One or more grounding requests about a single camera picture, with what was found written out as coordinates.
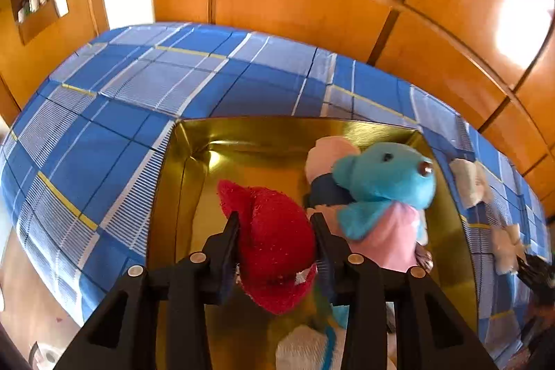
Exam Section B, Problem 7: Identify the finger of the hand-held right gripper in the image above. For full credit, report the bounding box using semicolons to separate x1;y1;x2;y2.
516;253;555;310

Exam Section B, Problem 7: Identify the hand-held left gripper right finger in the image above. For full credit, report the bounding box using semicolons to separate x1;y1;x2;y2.
310;213;497;370

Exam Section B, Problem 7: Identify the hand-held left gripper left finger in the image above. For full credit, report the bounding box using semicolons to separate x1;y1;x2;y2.
54;212;241;370

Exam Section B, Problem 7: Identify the red plush toy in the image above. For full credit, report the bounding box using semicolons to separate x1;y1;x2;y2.
217;179;320;315

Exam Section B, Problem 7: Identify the teal plush toy pink shirt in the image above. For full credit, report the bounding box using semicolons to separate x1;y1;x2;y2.
334;142;437;273

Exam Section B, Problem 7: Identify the pink plush toy navy band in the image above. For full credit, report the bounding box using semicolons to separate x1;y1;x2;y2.
305;136;360;185

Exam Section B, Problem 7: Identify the gold cardboard box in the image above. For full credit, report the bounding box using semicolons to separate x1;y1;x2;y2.
145;116;478;370

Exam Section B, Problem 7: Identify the beige cloth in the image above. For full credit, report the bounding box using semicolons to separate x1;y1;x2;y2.
493;224;528;274

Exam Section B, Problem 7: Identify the white fluffy towel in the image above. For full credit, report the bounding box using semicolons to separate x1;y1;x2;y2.
275;324;397;370

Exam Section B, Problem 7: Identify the cream plush toy on bed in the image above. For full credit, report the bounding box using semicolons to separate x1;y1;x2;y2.
449;158;493;209

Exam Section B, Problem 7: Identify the blue plaid bed sheet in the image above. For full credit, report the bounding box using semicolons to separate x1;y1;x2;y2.
0;22;549;370

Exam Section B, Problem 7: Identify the white paper roll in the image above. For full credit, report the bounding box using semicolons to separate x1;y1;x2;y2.
29;343;63;370

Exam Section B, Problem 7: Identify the wooden wardrobe with shelf niche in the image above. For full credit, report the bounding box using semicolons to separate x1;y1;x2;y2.
0;0;110;116

